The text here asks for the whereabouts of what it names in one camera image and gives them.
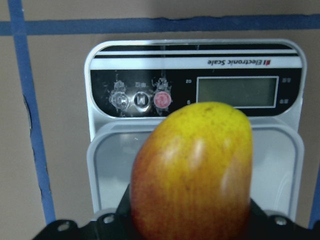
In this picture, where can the right vertical blue tape strip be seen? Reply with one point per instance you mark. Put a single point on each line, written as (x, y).
(315, 210)

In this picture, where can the upper horizontal blue tape strip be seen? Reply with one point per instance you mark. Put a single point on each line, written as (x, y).
(161, 24)

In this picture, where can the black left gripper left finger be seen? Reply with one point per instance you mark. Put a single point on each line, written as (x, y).
(116, 225)

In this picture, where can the silver electronic kitchen scale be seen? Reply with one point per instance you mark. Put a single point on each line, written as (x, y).
(132, 85)

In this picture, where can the long vertical blue tape strip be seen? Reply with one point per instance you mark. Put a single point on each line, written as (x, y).
(30, 112)

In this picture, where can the yellow red mango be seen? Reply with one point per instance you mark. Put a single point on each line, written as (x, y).
(191, 178)

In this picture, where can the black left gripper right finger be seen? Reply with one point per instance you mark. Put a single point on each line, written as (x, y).
(277, 227)

